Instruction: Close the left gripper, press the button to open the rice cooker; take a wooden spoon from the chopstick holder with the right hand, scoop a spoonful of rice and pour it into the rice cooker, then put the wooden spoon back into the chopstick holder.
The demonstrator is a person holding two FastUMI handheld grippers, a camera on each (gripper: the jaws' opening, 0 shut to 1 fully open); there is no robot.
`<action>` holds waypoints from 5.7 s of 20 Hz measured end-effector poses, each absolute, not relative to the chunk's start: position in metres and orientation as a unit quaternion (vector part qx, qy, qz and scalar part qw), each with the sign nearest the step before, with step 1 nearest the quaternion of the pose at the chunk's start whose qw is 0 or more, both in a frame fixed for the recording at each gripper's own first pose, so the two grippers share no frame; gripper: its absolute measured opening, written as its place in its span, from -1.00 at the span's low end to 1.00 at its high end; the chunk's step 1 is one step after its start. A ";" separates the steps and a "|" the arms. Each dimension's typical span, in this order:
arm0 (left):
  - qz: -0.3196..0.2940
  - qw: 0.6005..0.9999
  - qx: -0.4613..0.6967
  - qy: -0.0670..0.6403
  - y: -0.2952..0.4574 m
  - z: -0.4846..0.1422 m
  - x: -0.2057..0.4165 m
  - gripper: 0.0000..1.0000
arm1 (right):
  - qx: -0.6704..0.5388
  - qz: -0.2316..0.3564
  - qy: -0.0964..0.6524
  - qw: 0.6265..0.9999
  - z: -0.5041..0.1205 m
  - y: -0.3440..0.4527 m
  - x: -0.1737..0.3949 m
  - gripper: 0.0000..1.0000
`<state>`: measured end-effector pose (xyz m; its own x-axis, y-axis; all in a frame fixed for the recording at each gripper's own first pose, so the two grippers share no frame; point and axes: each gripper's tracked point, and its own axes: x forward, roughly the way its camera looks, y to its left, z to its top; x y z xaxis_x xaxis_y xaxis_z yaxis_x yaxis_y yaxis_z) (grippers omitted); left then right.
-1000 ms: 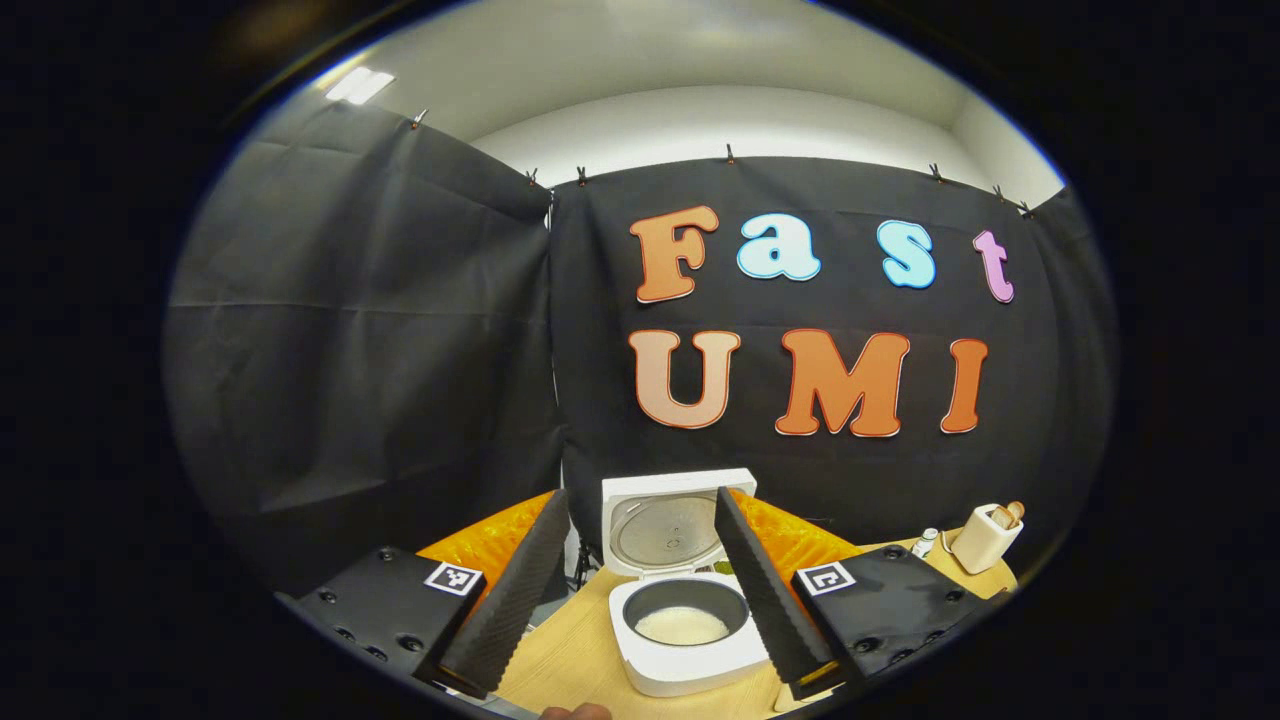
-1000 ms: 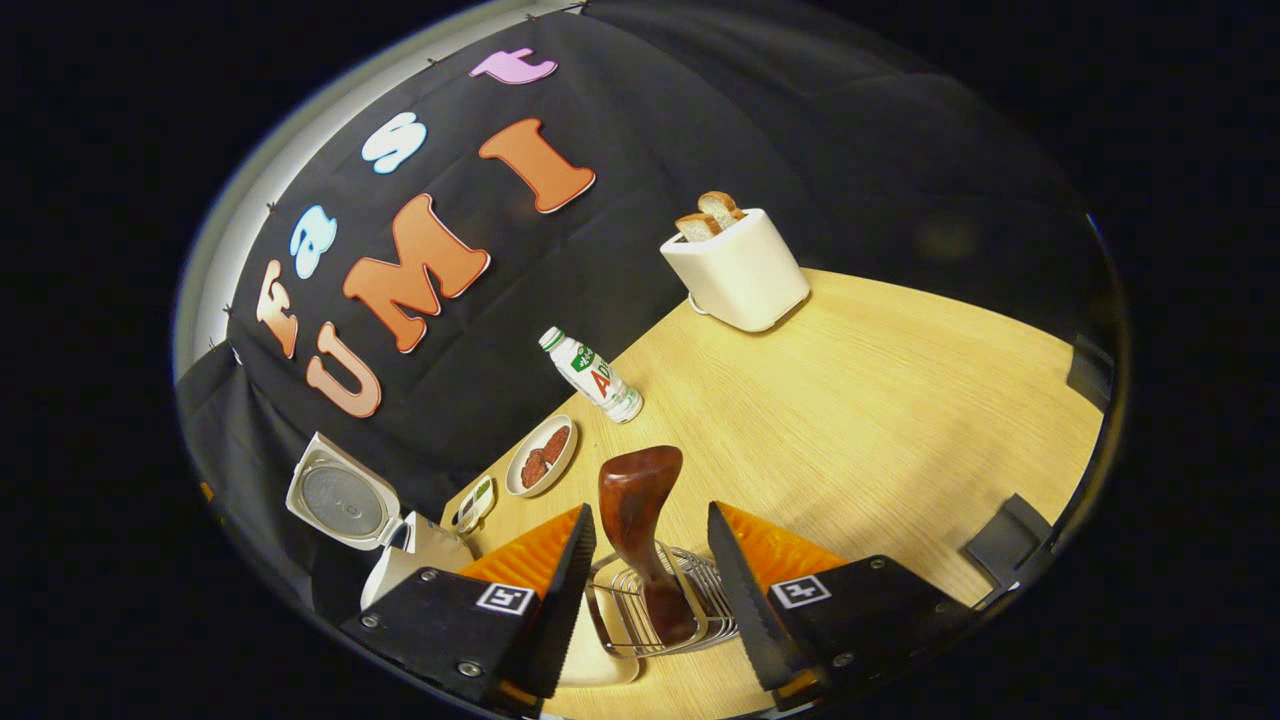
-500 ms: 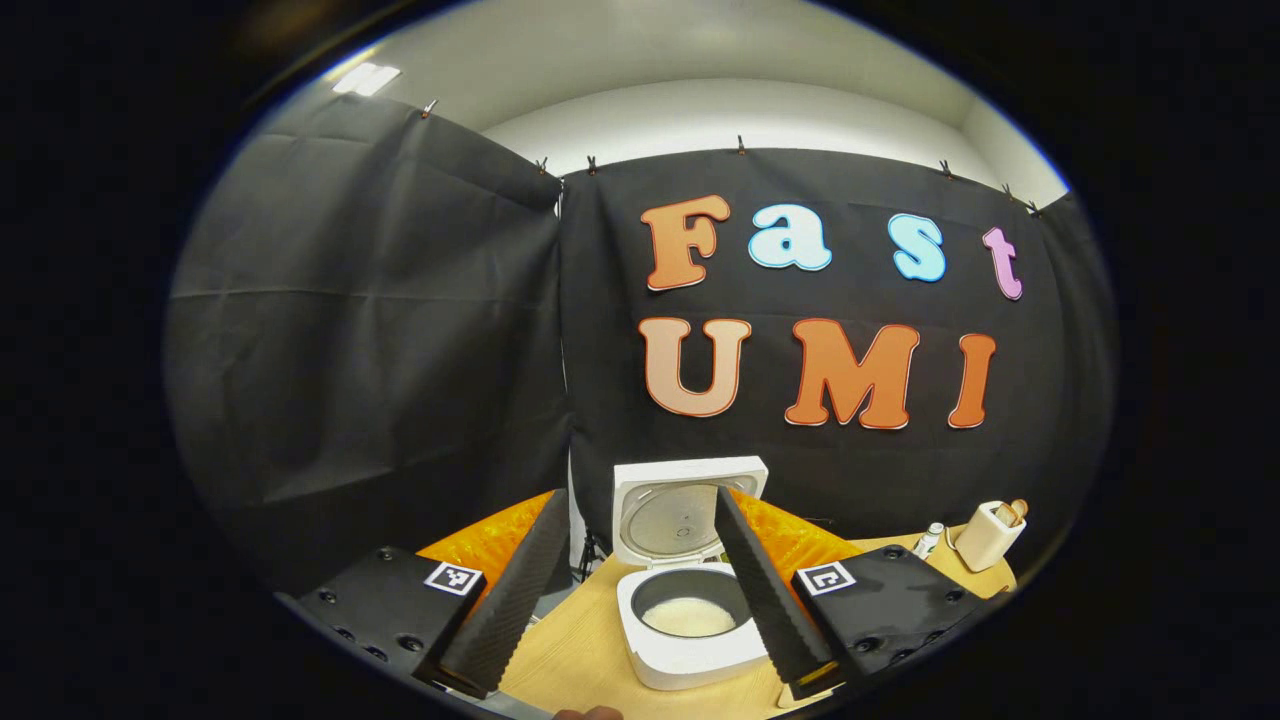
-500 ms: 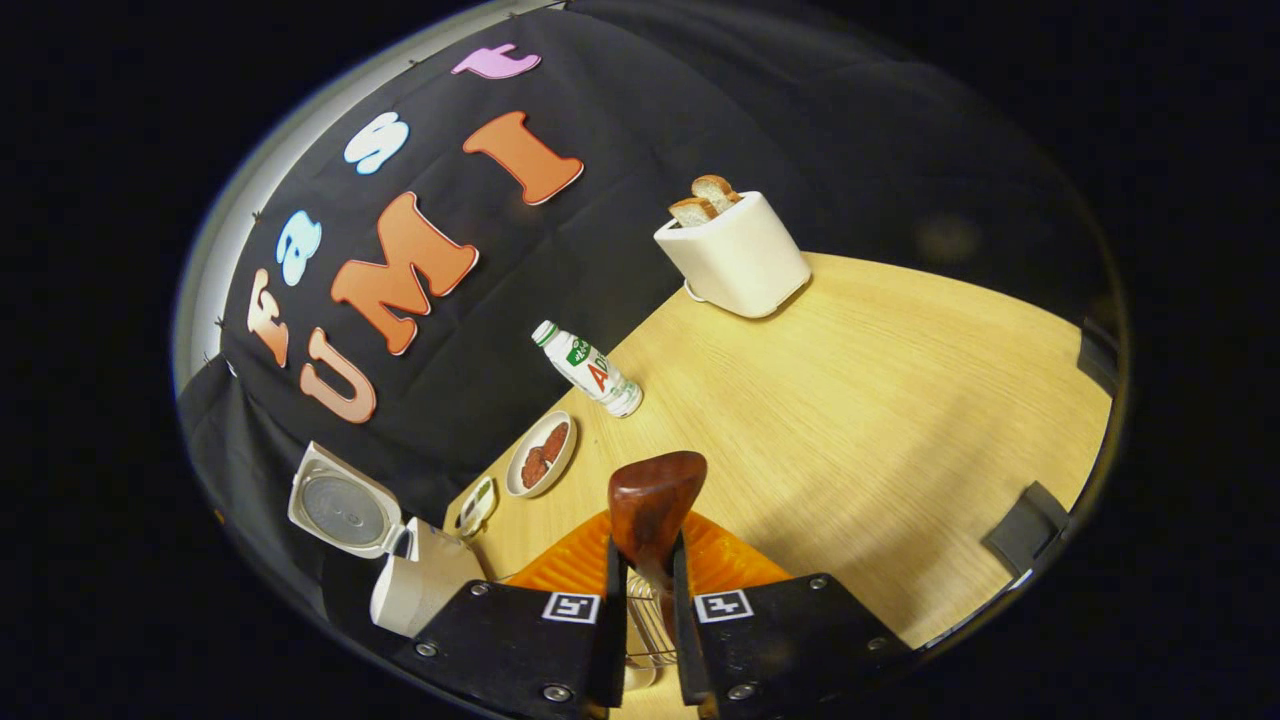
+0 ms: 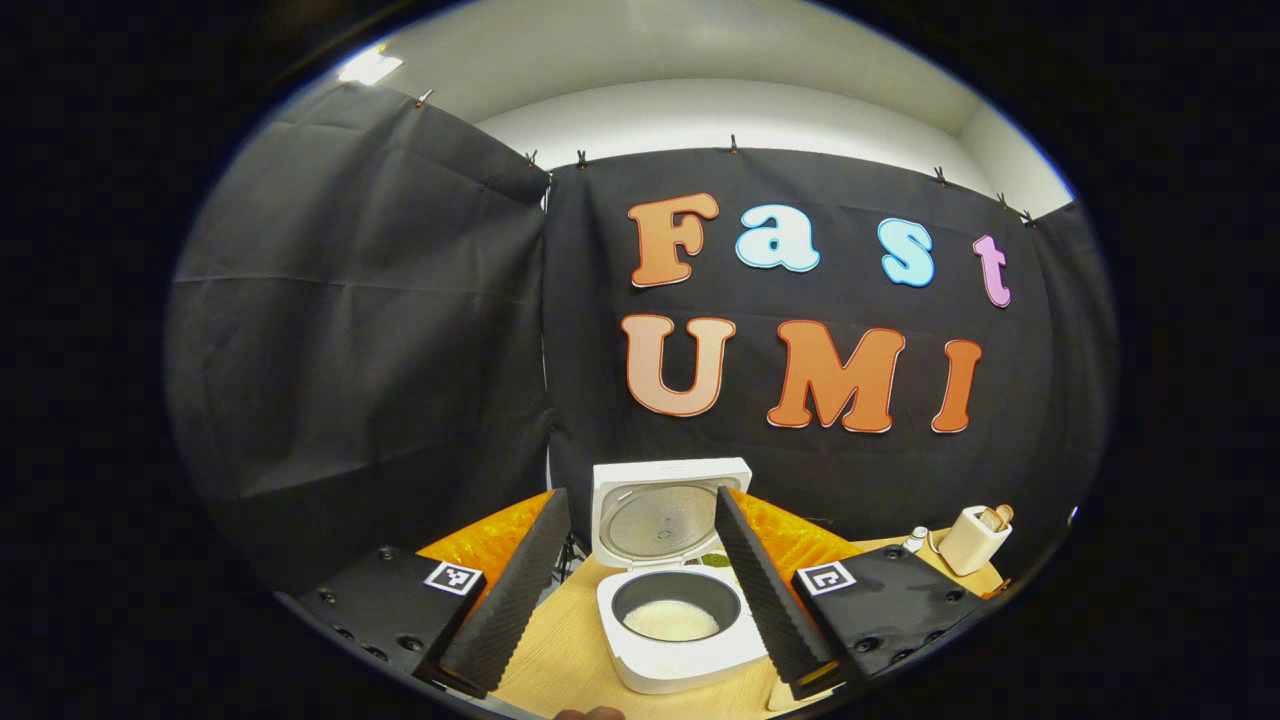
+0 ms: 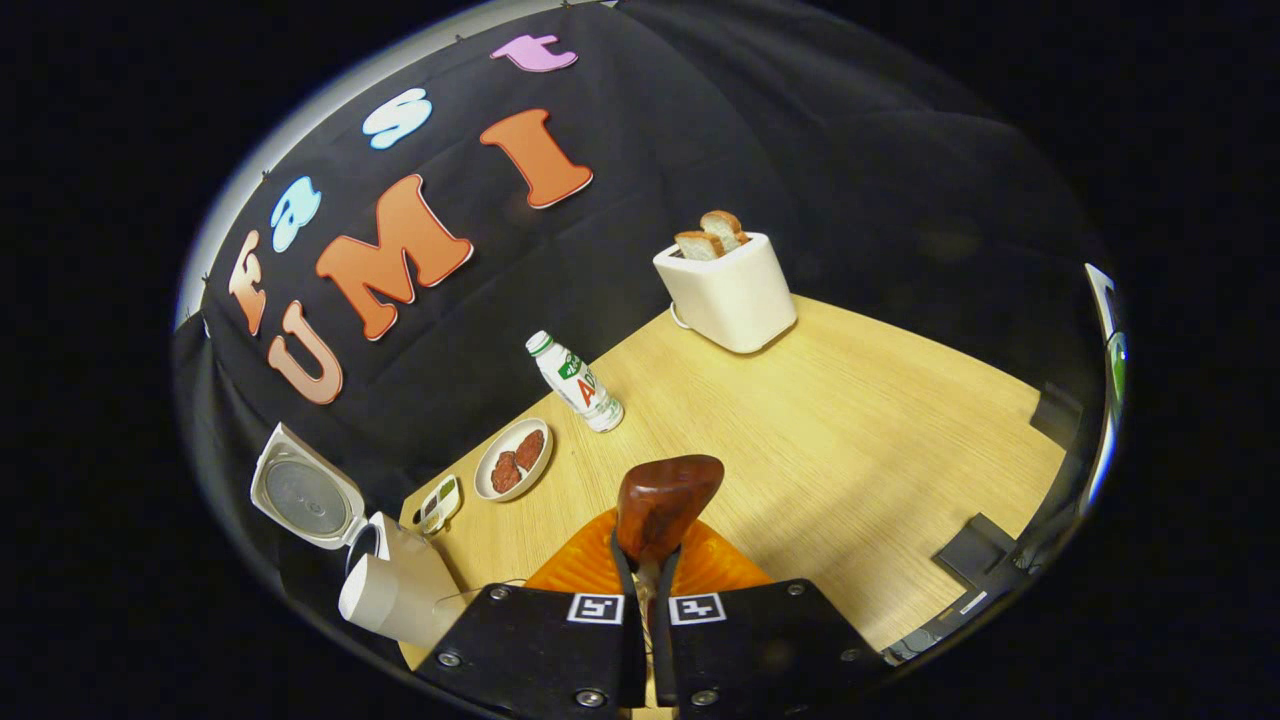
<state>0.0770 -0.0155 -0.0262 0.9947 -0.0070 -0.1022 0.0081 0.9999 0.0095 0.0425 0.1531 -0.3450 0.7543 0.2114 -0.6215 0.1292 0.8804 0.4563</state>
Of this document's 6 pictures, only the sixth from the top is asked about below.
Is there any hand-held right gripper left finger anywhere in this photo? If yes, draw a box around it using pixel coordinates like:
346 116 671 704
415 508 649 715

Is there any cream round plate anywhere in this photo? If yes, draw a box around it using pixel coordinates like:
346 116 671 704
474 418 554 503

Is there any white toaster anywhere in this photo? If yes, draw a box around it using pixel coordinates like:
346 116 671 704
653 232 798 355

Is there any brown wooden spoon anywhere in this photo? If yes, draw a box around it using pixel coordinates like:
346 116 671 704
615 455 725 717

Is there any white rice cooker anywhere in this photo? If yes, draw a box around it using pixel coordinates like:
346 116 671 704
250 423 467 649

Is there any white drink bottle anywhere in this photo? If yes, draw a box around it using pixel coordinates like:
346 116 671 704
526 331 626 434

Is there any divided dish with beans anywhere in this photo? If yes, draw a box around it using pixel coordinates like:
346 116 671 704
418 475 464 537

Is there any black table clamp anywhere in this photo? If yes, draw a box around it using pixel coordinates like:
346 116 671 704
935 513 1017 591
1030 385 1084 452

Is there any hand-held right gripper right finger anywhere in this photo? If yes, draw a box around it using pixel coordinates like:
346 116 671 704
655 520 887 717

